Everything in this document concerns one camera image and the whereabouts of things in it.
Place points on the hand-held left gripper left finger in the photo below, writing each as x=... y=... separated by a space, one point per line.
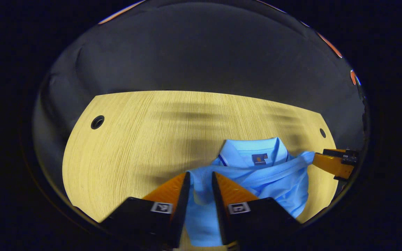
x=181 y=205

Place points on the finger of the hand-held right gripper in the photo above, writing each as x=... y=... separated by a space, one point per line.
x=332 y=164

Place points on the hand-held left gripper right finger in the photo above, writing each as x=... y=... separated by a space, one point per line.
x=218 y=205

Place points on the light blue T-shirt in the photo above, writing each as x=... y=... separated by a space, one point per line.
x=274 y=181

